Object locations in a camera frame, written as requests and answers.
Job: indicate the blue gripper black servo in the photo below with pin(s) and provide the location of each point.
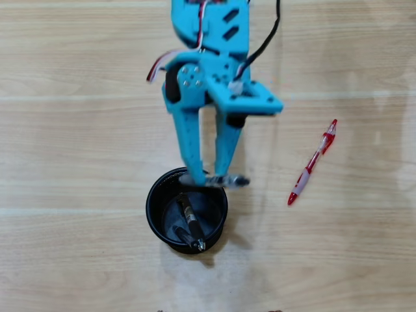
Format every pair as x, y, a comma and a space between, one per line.
199, 94

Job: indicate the clear retractable pen black clip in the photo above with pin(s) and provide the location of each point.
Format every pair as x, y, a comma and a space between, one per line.
227, 181

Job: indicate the black retractable pen silver label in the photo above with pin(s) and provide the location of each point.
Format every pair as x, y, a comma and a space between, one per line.
191, 217

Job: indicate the red retractable pen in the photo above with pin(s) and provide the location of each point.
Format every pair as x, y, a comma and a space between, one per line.
312, 164

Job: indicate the black mesh pen holder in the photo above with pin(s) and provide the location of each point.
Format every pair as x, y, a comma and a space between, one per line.
154, 208

